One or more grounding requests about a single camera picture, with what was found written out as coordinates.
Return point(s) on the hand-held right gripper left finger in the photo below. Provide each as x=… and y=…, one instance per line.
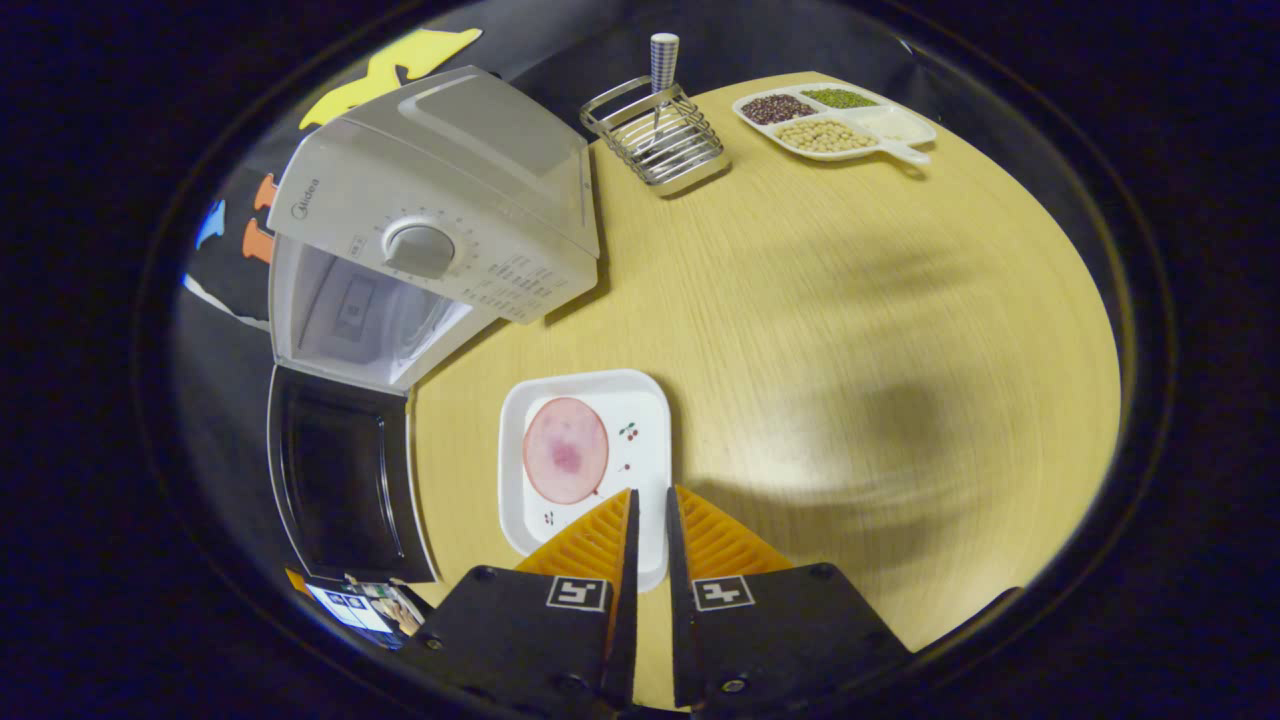
x=625, y=620

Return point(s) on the white square plate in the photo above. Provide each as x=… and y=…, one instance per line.
x=640, y=440

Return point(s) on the white divided tray of beans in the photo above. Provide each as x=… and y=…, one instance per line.
x=900, y=125

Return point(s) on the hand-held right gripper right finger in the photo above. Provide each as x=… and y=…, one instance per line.
x=682, y=620

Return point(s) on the pink ham slice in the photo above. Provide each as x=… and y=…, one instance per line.
x=565, y=450

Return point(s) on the colourful printed box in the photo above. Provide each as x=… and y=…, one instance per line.
x=350, y=605

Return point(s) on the white microwave oven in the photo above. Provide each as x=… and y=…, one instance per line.
x=480, y=160

